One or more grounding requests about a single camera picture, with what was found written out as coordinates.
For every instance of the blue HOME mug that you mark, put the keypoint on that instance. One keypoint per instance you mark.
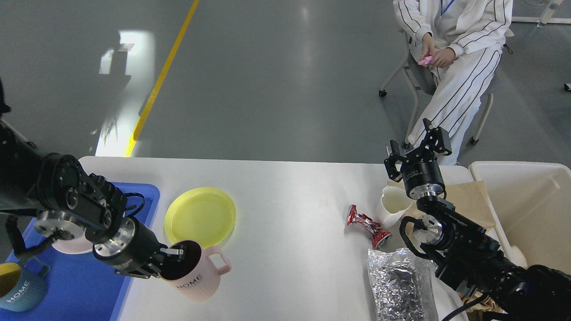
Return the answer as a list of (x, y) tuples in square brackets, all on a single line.
[(20, 288)]

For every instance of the grey rolling chair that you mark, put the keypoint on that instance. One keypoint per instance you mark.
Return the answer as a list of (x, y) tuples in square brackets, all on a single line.
[(420, 79)]

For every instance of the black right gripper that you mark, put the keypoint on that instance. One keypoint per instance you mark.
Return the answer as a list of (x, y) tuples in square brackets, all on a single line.
[(422, 174)]

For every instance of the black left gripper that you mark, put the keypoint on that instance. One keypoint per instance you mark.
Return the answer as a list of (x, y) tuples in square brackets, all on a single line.
[(135, 251)]

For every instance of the yellow plastic plate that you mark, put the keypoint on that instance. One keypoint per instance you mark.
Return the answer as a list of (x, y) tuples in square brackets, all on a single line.
[(206, 215)]

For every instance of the small pink object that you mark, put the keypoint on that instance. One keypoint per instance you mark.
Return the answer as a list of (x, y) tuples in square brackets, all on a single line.
[(426, 61)]

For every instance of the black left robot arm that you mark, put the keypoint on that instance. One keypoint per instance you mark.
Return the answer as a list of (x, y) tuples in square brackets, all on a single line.
[(32, 183)]

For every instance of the white paper cup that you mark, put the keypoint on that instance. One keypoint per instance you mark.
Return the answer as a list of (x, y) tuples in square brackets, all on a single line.
[(392, 205)]

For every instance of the crushed red soda can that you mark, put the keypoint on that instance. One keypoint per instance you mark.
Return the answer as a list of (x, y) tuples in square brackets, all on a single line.
[(379, 234)]

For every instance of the pink HOME mug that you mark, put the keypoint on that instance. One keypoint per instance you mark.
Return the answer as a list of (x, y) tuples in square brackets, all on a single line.
[(196, 273)]

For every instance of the white plastic bin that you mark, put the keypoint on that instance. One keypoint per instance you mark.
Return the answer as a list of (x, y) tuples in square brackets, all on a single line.
[(532, 209)]

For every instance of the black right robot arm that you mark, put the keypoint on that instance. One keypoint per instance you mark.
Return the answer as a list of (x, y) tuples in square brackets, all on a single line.
[(467, 259)]

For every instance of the pink plate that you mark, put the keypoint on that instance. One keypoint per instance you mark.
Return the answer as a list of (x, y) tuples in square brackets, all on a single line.
[(76, 246)]

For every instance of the blue plastic tray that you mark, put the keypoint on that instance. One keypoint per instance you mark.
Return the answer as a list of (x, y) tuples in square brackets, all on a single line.
[(80, 288)]

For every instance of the crumpled silver foil bag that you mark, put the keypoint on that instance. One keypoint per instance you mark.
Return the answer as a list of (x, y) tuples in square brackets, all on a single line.
[(401, 286)]

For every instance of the seated person in white tracksuit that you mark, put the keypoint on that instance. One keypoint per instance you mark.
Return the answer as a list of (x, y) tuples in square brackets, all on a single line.
[(464, 39)]

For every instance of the brown paper bag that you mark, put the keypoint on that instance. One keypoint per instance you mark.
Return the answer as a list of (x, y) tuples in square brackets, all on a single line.
[(471, 201)]

